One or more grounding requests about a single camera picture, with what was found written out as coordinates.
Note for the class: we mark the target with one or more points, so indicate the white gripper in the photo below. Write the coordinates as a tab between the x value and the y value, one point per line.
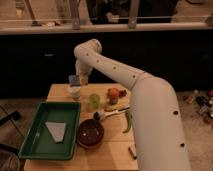
83	70

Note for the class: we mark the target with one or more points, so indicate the blue sponge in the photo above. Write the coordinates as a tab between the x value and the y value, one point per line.
76	81

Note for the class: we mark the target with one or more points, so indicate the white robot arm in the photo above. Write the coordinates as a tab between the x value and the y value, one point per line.
157	124

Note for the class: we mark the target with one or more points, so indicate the white paper cup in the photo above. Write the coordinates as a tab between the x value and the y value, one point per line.
74	91

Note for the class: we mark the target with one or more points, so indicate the orange toy fruit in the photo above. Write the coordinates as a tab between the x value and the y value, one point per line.
113	95

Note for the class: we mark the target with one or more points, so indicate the yellow banana toy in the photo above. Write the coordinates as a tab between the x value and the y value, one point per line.
109	108

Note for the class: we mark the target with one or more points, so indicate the dark red small toy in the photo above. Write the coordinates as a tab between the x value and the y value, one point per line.
122	93

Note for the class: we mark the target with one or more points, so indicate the grey cloth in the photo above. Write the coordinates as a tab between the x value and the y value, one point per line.
57	130

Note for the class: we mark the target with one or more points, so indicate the dark brown bowl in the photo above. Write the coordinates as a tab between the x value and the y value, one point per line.
90	133

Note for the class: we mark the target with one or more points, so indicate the green plastic tray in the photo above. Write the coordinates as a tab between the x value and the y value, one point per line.
39	144

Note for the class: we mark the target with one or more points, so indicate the brown marker pen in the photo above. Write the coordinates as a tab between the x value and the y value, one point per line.
132	152

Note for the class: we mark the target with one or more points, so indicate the dish brush white handle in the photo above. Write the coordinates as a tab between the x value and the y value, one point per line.
101	115

